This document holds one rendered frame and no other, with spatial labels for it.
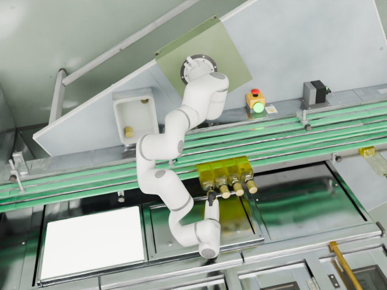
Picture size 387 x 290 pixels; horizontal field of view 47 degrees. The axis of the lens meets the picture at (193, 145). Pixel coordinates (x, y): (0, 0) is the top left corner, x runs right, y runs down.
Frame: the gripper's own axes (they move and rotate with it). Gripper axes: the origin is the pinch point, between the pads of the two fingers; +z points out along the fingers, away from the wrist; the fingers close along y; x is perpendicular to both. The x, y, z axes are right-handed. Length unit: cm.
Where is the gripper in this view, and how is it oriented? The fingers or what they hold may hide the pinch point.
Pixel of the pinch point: (212, 198)
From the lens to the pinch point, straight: 184.0
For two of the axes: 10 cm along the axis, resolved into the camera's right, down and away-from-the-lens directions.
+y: -0.8, -8.2, -5.7
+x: -9.9, 0.2, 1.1
